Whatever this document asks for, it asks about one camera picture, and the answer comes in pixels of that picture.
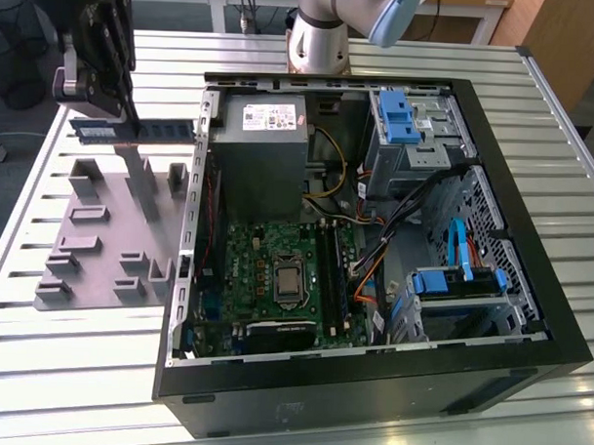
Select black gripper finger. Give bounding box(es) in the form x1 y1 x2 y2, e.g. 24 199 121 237
83 7 131 120
97 0 145 141

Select black mesh waste bin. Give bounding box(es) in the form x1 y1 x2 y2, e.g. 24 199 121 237
0 0 61 111

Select grey parts rack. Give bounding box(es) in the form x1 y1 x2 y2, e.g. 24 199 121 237
32 140 191 317

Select grey power supply unit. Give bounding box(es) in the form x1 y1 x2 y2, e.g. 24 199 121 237
207 92 312 223

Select green motherboard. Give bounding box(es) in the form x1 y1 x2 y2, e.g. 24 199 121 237
184 216 376 366

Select CPU socket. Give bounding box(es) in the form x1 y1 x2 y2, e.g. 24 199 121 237
267 253 311 312

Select silver CPU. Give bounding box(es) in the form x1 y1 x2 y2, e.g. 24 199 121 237
274 264 304 300

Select black graphics card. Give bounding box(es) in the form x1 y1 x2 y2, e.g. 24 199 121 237
241 317 319 354

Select blue drive bay latch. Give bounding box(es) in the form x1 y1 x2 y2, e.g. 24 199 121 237
376 88 424 145

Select grey metal drive cage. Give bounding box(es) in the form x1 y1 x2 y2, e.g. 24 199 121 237
364 85 481 205

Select white framed desk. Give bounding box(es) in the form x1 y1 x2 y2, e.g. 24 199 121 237
205 0 515 47

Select hard disk in blue carrier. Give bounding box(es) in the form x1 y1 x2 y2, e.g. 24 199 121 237
409 264 509 303

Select black PC case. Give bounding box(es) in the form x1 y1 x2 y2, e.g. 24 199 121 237
150 66 594 445

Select grey metal disk bay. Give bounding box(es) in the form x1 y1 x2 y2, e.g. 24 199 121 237
387 263 553 348

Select wooden cabinet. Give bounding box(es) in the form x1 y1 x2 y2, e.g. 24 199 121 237
489 0 594 117

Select thin red wire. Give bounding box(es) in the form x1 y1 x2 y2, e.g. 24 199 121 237
200 170 222 275

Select yellow wires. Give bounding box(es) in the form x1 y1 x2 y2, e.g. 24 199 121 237
301 124 350 202

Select orange wires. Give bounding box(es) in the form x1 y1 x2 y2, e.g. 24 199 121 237
353 265 382 304

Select blue flat data wire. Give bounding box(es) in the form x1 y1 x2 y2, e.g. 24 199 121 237
445 216 477 282

